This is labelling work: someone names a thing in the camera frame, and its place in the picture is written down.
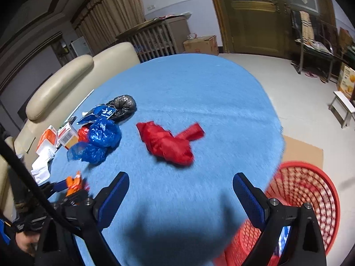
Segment brown cardboard box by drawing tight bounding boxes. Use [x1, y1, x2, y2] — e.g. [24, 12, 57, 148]
[183, 35, 219, 56]

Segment cream leather sofa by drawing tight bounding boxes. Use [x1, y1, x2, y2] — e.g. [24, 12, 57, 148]
[0, 41, 140, 219]

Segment orange snack wrapper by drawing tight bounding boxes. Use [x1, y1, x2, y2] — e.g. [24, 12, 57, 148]
[65, 171, 85, 197]

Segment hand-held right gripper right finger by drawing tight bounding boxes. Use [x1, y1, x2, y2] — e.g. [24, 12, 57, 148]
[232, 172, 328, 266]

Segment dark metal rack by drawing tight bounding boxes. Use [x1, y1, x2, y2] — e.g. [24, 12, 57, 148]
[291, 8, 350, 84]

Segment black plastic bag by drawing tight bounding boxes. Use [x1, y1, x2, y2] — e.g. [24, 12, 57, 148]
[107, 95, 137, 121]

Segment white tissue sheets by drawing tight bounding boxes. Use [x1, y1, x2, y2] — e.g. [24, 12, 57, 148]
[30, 147, 56, 185]

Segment white barcode box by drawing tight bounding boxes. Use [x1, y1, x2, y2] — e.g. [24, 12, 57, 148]
[57, 122, 79, 148]

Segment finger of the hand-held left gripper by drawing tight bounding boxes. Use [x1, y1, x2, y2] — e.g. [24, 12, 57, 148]
[41, 179, 69, 198]
[59, 189, 90, 209]

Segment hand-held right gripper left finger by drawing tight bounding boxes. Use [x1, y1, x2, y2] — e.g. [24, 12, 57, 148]
[35, 171, 130, 266]

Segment small red wrapper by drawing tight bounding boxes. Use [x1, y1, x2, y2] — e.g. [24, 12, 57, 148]
[78, 126, 92, 143]

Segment orange and white tissue pack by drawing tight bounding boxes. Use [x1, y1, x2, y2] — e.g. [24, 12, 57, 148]
[36, 125, 60, 156]

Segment red plastic bag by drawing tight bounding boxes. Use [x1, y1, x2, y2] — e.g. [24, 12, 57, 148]
[136, 121, 206, 167]

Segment plaid hanging cloth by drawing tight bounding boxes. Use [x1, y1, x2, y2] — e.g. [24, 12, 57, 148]
[300, 10, 315, 43]

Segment white appliance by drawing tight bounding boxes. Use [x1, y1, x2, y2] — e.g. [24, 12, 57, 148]
[71, 36, 92, 59]

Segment yellow printed box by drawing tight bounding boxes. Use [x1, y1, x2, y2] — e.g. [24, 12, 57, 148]
[337, 64, 355, 99]

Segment small wooden stool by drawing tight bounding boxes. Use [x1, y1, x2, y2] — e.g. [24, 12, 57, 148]
[329, 91, 355, 129]

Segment blue snack wrapper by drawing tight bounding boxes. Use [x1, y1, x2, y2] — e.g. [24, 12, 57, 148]
[77, 104, 116, 125]

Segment person's left hand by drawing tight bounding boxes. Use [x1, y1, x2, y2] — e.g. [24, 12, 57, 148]
[15, 227, 43, 253]

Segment wooden door with glass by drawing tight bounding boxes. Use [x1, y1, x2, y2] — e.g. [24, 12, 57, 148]
[205, 0, 336, 59]

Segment flat cardboard sheet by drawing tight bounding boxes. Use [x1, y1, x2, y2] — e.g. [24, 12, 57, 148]
[280, 135, 324, 172]

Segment slatted grey cabinet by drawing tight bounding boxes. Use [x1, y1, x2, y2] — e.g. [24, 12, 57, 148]
[115, 15, 192, 63]

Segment blue plastic bag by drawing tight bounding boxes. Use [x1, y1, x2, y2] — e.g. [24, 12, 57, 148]
[67, 117, 122, 166]

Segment red plastic basket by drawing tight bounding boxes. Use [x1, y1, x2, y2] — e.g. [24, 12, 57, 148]
[213, 161, 341, 266]

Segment beige curtain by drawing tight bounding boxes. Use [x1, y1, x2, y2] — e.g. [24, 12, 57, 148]
[71, 0, 146, 56]

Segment thin white stick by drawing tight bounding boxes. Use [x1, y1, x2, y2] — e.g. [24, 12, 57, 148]
[71, 89, 95, 117]

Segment tall brown carton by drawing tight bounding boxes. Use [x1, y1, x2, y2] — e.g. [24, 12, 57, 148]
[339, 27, 354, 50]

